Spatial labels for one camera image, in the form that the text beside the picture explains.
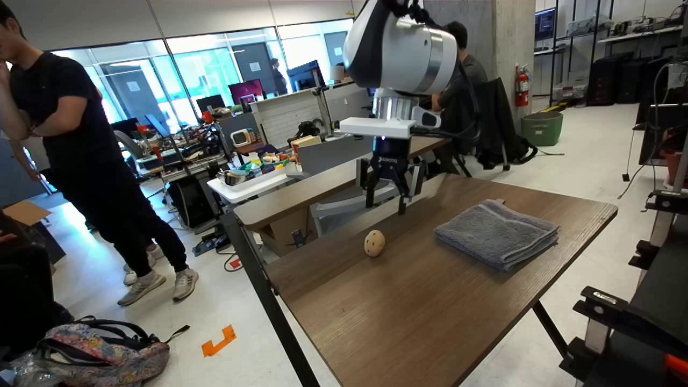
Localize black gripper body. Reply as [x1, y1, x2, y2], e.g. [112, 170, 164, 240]
[365, 134, 420, 181]

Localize small brown round object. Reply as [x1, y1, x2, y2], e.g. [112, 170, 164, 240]
[362, 227, 389, 259]

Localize grey cloth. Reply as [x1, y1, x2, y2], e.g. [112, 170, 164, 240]
[432, 198, 562, 275]

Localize white office desk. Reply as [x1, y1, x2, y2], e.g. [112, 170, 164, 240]
[205, 166, 299, 208]

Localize grey office chair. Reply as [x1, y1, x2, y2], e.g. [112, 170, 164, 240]
[294, 131, 405, 235]

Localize cardboard box with print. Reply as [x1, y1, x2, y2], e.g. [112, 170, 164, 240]
[256, 202, 319, 257]

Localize seated person dark clothes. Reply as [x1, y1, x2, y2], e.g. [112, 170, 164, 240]
[432, 19, 497, 141]

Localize light grey partition panel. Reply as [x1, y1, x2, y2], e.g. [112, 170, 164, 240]
[249, 83, 371, 151]

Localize black jacket on chair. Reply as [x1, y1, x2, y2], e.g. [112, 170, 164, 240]
[470, 74, 540, 172]

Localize dark computer monitor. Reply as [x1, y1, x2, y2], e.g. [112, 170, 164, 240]
[285, 57, 330, 95]

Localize red fire extinguisher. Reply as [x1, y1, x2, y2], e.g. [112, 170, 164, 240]
[514, 61, 533, 111]

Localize green plastic bin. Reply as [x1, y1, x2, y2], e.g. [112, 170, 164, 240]
[518, 110, 565, 148]

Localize purple lit monitor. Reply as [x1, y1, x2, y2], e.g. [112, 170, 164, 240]
[225, 76, 266, 108]

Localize orange floor tape mark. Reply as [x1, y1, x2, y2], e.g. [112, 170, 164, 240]
[199, 321, 238, 359]

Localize metal storage shelving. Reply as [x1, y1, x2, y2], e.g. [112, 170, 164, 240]
[533, 0, 688, 110]

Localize black perforated workbench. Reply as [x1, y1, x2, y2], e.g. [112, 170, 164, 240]
[629, 232, 688, 339]

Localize person in black clothes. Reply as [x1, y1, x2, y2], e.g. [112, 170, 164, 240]
[0, 1, 202, 310]

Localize colourful patterned backpack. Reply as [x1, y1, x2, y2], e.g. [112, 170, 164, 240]
[10, 315, 192, 387]

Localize black bulky bag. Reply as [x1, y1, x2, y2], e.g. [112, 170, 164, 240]
[0, 225, 73, 352]

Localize white wrist mount plate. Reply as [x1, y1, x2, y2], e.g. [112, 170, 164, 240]
[338, 115, 444, 141]

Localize black clamp orange handle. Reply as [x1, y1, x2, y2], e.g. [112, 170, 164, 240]
[569, 284, 688, 382]

